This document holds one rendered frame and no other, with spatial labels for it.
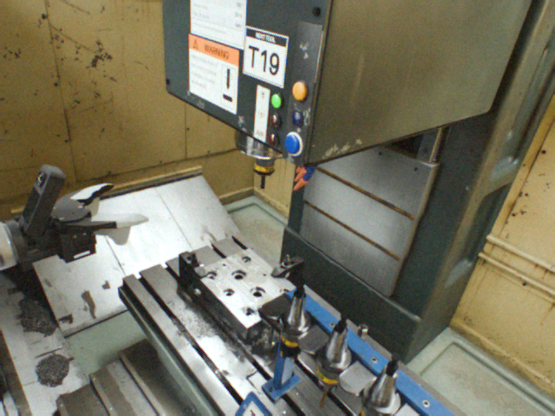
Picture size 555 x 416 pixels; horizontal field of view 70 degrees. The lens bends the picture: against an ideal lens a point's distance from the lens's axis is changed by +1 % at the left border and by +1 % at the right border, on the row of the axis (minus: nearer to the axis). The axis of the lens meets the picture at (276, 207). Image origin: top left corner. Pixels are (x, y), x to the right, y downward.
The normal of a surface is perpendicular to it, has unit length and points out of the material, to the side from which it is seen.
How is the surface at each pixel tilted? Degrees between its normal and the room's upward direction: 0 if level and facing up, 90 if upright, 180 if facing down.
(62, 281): 24
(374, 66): 90
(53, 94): 90
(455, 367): 0
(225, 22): 90
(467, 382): 0
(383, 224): 90
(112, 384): 8
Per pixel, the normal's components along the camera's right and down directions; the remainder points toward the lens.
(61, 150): 0.65, 0.44
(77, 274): 0.36, -0.60
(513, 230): -0.75, 0.27
